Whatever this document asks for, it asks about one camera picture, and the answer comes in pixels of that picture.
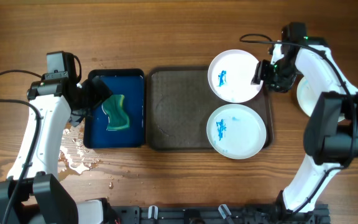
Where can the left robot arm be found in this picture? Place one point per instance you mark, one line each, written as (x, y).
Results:
(31, 192)

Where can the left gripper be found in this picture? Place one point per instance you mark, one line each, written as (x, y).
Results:
(98, 97)

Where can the green scrubbing sponge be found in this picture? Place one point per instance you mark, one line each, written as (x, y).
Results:
(113, 108)

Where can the white plate blue stain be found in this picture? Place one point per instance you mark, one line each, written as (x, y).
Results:
(307, 94)

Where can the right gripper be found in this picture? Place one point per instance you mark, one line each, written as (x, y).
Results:
(262, 74)

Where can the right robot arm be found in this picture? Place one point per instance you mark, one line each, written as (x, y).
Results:
(330, 139)

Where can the black tray with blue water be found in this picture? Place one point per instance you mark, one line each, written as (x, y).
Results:
(130, 83)

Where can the dark brown serving tray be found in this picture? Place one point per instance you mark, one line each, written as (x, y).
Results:
(179, 102)

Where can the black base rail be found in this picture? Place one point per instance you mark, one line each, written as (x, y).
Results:
(249, 214)

